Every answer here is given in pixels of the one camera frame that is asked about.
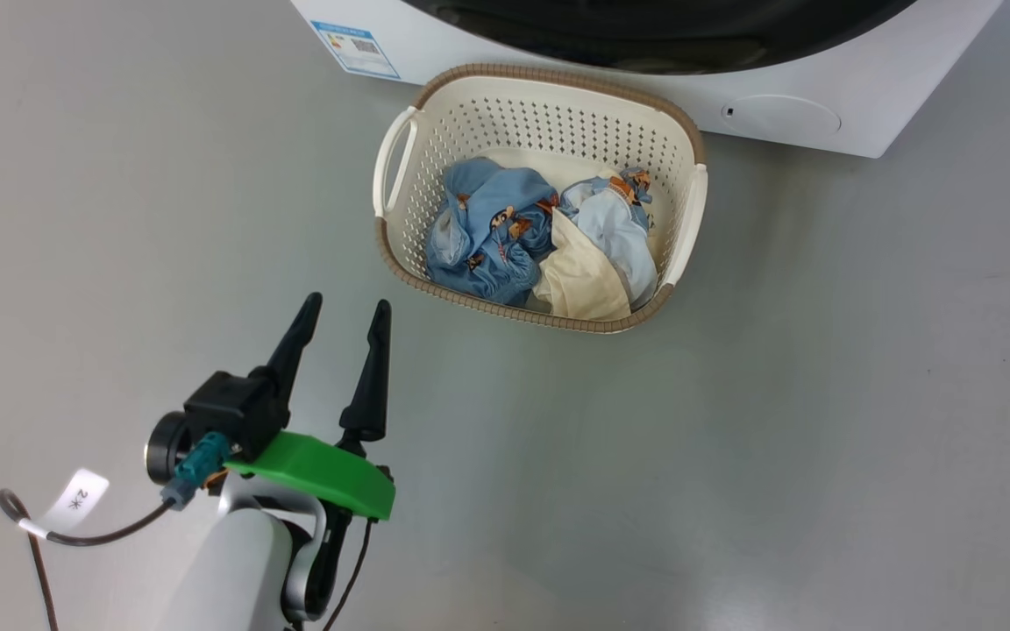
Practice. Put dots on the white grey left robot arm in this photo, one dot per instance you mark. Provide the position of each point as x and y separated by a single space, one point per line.
233 570

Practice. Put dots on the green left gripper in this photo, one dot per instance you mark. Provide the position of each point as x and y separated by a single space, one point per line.
321 469

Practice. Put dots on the round white filter cover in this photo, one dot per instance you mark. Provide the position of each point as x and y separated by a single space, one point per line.
781 116

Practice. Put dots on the light blue garment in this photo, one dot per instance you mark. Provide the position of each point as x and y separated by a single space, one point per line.
619 232

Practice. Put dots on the blue patterned garment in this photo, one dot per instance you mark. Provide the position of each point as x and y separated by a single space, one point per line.
487 232

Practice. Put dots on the white washing machine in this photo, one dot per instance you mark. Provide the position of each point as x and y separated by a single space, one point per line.
908 79

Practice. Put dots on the cream perforated laundry basket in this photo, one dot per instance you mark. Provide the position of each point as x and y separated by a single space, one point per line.
549 114

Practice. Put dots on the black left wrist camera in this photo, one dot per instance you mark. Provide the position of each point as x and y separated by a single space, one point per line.
233 407

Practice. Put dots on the blue white energy label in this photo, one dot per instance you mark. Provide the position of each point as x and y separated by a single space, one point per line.
354 48

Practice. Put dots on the cream garment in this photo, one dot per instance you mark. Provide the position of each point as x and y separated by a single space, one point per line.
579 280

